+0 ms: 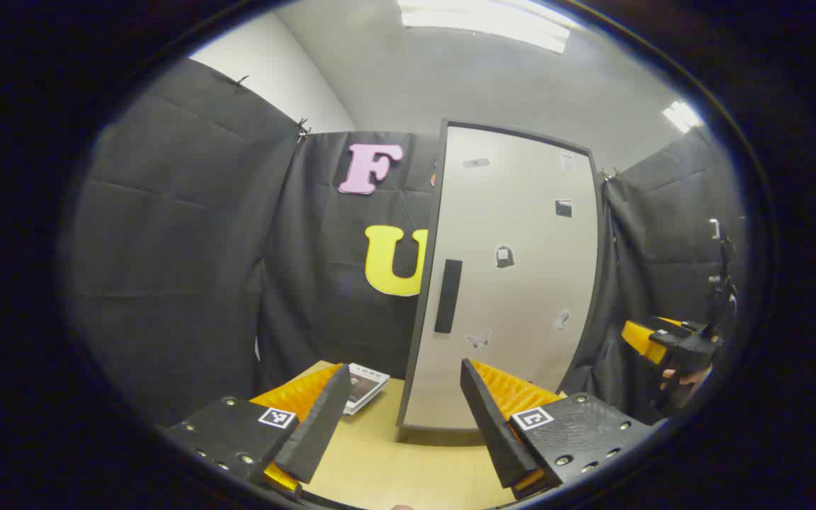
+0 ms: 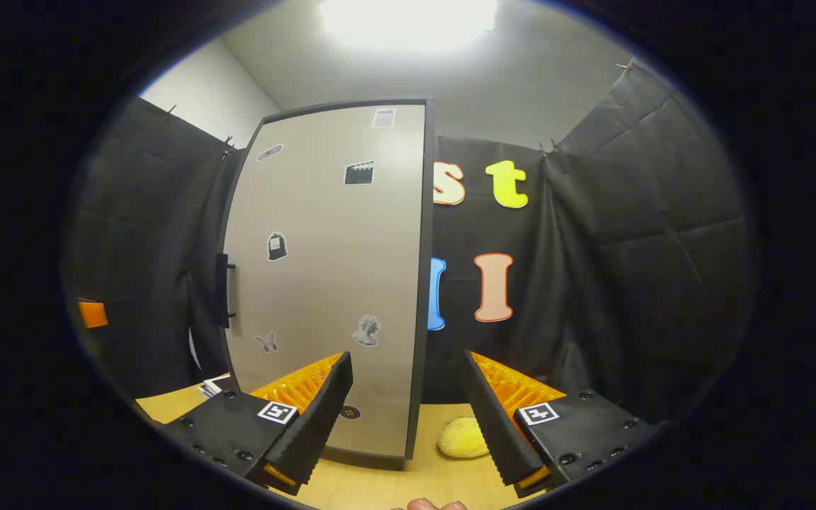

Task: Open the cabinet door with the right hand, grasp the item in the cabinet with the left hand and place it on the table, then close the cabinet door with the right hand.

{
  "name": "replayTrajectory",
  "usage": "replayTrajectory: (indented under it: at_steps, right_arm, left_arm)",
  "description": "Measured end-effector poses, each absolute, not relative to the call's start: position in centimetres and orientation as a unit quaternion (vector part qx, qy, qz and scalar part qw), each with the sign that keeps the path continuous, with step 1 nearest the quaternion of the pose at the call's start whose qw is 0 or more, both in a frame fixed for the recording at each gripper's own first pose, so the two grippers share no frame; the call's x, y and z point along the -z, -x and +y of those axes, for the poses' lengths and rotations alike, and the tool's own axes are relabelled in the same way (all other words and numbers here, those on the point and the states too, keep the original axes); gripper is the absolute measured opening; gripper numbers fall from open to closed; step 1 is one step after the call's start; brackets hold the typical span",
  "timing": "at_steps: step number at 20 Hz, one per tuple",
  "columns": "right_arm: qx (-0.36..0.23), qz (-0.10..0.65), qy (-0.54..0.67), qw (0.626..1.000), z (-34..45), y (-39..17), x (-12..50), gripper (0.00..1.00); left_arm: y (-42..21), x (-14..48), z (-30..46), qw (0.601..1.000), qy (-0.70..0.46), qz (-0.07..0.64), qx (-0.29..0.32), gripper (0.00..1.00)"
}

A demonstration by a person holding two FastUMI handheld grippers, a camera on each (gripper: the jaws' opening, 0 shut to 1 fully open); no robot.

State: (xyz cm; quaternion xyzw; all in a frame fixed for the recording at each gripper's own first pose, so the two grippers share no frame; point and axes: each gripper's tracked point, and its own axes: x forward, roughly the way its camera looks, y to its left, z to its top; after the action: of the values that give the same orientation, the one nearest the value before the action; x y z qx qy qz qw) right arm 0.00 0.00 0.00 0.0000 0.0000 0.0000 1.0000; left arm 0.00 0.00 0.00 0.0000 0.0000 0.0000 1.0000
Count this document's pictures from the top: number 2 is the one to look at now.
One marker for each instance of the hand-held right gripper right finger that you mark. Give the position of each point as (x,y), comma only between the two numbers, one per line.
(493,425)

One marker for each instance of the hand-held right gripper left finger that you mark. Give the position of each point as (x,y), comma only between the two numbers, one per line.
(323,418)

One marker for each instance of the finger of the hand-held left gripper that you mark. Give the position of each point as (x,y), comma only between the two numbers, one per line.
(93,314)

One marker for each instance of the dark grey cabinet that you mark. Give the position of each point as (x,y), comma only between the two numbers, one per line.
(429,283)

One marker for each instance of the yellow round sponge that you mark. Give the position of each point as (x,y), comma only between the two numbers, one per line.
(461,438)

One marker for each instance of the black and white booklet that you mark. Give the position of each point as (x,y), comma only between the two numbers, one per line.
(215,386)

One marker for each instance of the black backdrop cloth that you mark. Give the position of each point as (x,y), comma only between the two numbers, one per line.
(627,248)

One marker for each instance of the large ceiling light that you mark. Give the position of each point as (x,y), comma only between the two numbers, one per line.
(408,21)

